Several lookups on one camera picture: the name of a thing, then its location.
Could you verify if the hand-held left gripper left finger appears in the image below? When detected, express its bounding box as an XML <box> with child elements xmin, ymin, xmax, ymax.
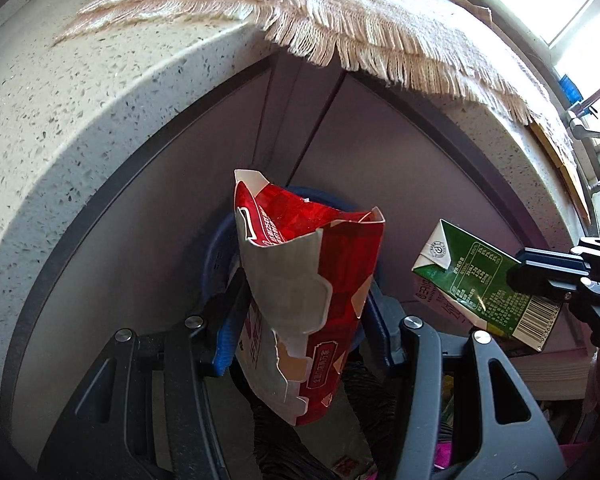
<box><xmin>40</xmin><ymin>270</ymin><xmax>251</xmax><ymax>480</ymax></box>

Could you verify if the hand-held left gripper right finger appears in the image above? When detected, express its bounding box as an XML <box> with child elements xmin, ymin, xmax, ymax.
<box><xmin>362</xmin><ymin>280</ymin><xmax>566</xmax><ymax>480</ymax></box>

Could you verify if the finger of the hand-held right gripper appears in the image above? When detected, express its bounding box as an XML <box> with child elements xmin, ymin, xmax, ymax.
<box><xmin>507</xmin><ymin>247</ymin><xmax>591</xmax><ymax>301</ymax></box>

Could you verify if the green drink carton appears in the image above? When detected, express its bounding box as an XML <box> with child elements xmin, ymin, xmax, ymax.
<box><xmin>411</xmin><ymin>218</ymin><xmax>563</xmax><ymax>353</ymax></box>

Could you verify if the blue plastic basket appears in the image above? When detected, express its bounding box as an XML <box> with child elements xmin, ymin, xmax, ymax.
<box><xmin>202</xmin><ymin>186</ymin><xmax>398</xmax><ymax>471</ymax></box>

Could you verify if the red tissue box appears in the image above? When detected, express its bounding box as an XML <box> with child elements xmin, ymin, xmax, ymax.
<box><xmin>233</xmin><ymin>169</ymin><xmax>385</xmax><ymax>427</ymax></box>

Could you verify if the grey purple cabinet door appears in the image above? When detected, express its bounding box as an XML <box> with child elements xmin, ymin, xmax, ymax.
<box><xmin>0</xmin><ymin>57</ymin><xmax>341</xmax><ymax>480</ymax></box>
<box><xmin>290</xmin><ymin>72</ymin><xmax>593</xmax><ymax>366</ymax></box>

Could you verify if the steel faucet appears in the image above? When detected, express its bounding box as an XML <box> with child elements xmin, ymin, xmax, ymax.
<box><xmin>565</xmin><ymin>82</ymin><xmax>600</xmax><ymax>141</ymax></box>

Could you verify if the blue sponge holder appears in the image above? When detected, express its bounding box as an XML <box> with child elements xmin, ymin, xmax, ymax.
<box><xmin>557</xmin><ymin>75</ymin><xmax>583</xmax><ymax>102</ymax></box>

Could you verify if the pink checked fringed cloth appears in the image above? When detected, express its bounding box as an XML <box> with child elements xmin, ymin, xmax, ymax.
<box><xmin>52</xmin><ymin>0</ymin><xmax>581</xmax><ymax>171</ymax></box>

